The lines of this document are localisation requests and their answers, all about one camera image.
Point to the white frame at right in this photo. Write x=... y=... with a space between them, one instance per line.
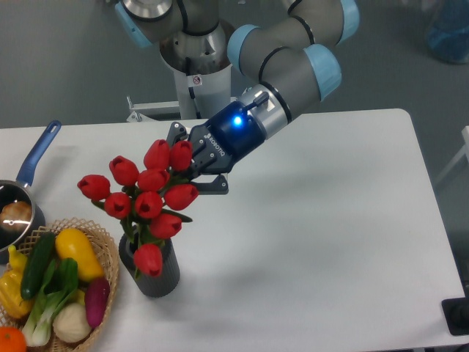
x=456 y=165

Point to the black device at table edge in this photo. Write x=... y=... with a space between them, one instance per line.
x=456 y=314

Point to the dark grey ribbed vase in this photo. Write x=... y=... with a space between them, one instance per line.
x=152 y=286

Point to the blue handled saucepan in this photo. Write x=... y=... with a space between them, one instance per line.
x=18 y=190

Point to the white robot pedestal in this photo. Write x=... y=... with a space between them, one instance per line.
x=202 y=75

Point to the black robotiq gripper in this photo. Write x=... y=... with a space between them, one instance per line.
x=231 y=134

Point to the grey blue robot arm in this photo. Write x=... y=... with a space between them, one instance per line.
x=244 y=84

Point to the red tulip bouquet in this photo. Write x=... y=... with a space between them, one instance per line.
x=150 y=201

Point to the green bok choy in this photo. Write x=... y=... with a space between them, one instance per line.
x=60 y=282

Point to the purple eggplant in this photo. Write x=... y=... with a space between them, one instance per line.
x=96 y=298

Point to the orange fruit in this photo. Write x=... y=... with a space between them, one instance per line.
x=12 y=339

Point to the green cucumber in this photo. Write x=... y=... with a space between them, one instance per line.
x=36 y=266

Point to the yellow squash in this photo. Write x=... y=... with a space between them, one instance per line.
x=73 y=243

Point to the blue plastic container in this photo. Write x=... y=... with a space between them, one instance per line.
x=447 y=34

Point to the browned bread in pan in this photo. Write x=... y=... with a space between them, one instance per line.
x=16 y=216

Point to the white onion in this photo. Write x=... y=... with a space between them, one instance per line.
x=70 y=325

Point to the yellow bell pepper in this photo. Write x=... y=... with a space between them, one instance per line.
x=11 y=300

